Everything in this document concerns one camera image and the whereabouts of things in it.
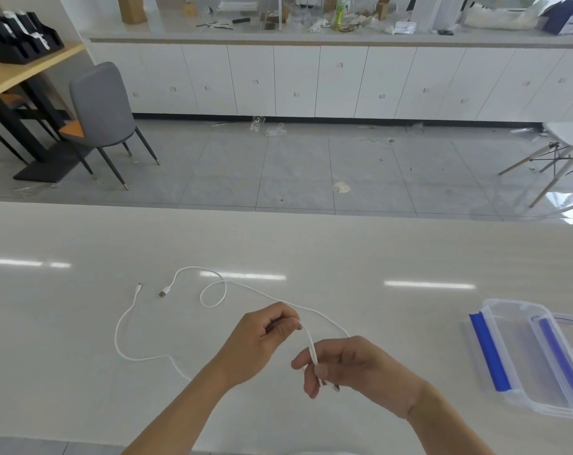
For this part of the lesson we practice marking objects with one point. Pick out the person's left hand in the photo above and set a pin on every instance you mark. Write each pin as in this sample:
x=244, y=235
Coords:
x=253, y=345

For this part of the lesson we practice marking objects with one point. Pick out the person's right thumb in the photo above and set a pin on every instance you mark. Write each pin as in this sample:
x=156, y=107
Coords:
x=331, y=367

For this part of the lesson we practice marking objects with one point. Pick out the small white packet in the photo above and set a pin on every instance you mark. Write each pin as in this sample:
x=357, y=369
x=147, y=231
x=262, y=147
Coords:
x=405, y=27

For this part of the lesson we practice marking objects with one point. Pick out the clear plastic wrappers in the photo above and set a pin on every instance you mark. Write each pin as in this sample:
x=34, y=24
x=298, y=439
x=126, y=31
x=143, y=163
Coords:
x=270, y=130

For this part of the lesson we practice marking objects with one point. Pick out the clear lid with blue clip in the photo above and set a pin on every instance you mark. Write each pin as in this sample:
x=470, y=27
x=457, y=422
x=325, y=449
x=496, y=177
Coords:
x=563, y=355

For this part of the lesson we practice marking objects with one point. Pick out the person's right hand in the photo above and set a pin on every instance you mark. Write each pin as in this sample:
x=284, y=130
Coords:
x=367, y=369

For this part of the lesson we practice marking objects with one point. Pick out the chair with orange seat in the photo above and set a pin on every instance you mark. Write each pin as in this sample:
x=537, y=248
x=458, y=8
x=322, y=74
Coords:
x=4, y=106

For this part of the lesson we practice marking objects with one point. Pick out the white cabinet row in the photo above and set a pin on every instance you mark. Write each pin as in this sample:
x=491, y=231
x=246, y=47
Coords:
x=343, y=80

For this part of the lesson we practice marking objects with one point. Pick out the wooden table with black legs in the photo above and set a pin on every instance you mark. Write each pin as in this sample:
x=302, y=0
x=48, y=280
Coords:
x=16, y=73

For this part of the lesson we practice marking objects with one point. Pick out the tall white box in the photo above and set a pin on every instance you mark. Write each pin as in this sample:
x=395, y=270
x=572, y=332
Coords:
x=428, y=11

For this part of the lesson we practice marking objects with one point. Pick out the green bottle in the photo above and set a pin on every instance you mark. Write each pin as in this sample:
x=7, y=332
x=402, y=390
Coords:
x=341, y=11

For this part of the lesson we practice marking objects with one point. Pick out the person's left thumb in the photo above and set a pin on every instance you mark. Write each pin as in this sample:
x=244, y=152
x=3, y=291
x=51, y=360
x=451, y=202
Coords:
x=286, y=326

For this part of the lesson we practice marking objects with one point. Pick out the grey upholstered chair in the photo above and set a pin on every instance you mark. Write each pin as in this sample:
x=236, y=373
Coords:
x=99, y=108

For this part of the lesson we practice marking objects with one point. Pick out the crumpled paper scrap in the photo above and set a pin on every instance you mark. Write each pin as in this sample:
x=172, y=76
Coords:
x=342, y=187

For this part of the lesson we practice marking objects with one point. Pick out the dark blue cardboard box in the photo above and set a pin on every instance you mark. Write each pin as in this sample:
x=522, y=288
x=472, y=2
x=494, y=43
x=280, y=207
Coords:
x=563, y=16

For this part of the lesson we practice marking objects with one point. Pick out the black marker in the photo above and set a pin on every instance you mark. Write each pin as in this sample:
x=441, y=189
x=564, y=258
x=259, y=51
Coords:
x=242, y=20

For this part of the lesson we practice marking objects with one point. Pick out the clear container with blue clip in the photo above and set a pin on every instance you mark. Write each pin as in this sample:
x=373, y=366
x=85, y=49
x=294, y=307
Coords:
x=502, y=345

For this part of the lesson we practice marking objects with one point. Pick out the brown cardboard box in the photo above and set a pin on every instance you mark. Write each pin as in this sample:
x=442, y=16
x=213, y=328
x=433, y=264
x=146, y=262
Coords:
x=132, y=8

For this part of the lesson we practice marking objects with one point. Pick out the white plastic chair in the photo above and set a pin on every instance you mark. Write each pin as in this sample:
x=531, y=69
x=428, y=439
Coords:
x=568, y=137

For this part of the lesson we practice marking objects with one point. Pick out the person's right forearm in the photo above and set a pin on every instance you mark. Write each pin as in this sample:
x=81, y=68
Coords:
x=445, y=421

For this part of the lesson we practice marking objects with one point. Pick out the black desk organizer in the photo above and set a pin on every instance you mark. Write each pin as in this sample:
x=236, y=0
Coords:
x=18, y=40

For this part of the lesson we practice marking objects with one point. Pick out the white plastic bag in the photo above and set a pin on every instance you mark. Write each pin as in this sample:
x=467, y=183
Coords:
x=499, y=16

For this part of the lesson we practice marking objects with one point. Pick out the person's left forearm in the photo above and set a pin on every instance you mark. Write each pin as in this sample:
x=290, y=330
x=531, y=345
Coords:
x=182, y=416

